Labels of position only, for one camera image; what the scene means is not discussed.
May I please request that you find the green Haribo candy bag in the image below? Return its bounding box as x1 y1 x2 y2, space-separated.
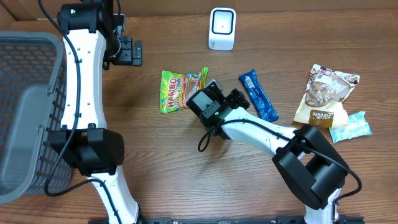
159 67 208 113

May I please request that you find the dark blue snack packet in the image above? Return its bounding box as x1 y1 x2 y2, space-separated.
239 69 279 122

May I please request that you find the beige mushroom snack bag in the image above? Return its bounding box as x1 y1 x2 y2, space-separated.
294 64 360 128

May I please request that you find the light blue snack packet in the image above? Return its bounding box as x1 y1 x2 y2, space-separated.
329 111 373 144

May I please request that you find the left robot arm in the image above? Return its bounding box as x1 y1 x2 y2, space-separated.
49 0 144 224

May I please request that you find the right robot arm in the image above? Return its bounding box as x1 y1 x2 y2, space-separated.
187 87 348 223

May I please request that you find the white barcode scanner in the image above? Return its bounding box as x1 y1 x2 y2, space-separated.
208 7 236 51

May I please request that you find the grey plastic shopping basket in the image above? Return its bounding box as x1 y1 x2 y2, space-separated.
1 31 73 204

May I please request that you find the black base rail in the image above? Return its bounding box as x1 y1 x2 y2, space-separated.
87 215 365 224

